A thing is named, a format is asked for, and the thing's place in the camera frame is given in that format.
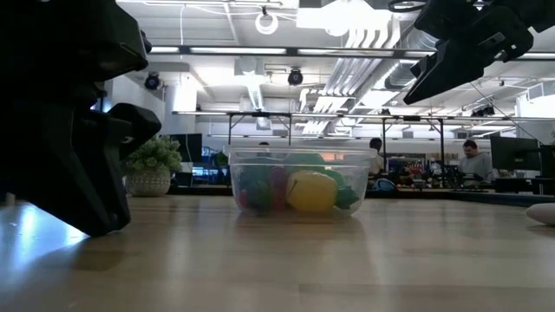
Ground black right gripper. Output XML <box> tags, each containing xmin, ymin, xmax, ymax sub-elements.
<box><xmin>403</xmin><ymin>0</ymin><xmax>555</xmax><ymax>106</ymax></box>

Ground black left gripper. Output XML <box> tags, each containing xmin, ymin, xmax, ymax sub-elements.
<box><xmin>0</xmin><ymin>0</ymin><xmax>162</xmax><ymax>238</ymax></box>

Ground dark green toy vegetable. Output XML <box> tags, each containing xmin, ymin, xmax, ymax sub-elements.
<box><xmin>323</xmin><ymin>168</ymin><xmax>348</xmax><ymax>190</ymax></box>

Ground clear plastic tupperware container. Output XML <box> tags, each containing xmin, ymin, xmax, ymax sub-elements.
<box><xmin>225</xmin><ymin>146</ymin><xmax>378</xmax><ymax>218</ymax></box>

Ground light green toy cabbage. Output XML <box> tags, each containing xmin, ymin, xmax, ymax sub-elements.
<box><xmin>284</xmin><ymin>152</ymin><xmax>326</xmax><ymax>174</ymax></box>

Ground red toy tomato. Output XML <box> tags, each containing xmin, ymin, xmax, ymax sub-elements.
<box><xmin>266</xmin><ymin>166</ymin><xmax>291</xmax><ymax>212</ymax></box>

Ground green potted plant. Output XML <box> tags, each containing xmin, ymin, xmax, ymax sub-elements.
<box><xmin>122</xmin><ymin>134</ymin><xmax>184</xmax><ymax>198</ymax></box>

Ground person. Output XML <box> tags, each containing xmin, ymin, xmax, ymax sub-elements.
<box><xmin>368</xmin><ymin>137</ymin><xmax>386</xmax><ymax>176</ymax></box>
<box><xmin>457</xmin><ymin>139</ymin><xmax>495</xmax><ymax>177</ymax></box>

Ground black background monitor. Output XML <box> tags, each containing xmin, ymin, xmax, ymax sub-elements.
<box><xmin>490</xmin><ymin>135</ymin><xmax>541</xmax><ymax>172</ymax></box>
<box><xmin>168</xmin><ymin>133</ymin><xmax>204</xmax><ymax>164</ymax></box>

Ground blue round object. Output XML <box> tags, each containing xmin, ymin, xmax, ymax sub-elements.
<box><xmin>373</xmin><ymin>177</ymin><xmax>397</xmax><ymax>193</ymax></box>

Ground beige folded cloth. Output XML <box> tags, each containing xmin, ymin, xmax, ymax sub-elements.
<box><xmin>525</xmin><ymin>202</ymin><xmax>555</xmax><ymax>227</ymax></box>

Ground white hanging cable coil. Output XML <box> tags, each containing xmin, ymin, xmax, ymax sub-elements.
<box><xmin>254</xmin><ymin>6</ymin><xmax>280</xmax><ymax>36</ymax></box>

